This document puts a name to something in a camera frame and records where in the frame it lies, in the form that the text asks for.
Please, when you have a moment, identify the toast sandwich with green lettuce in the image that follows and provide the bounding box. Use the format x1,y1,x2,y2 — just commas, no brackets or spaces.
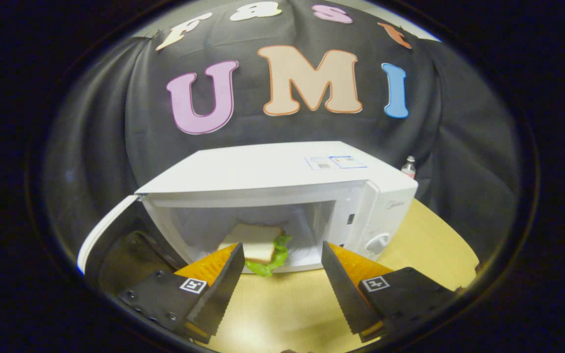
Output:
218,224,294,277

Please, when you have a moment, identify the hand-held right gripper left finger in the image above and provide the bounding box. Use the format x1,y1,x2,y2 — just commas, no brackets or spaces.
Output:
117,242,245,344

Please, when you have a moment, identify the white microwave oven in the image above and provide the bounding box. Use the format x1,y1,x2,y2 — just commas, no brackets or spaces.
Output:
77,141,419,295

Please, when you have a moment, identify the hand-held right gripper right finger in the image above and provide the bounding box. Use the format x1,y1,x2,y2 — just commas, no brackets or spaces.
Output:
321,241,460,343

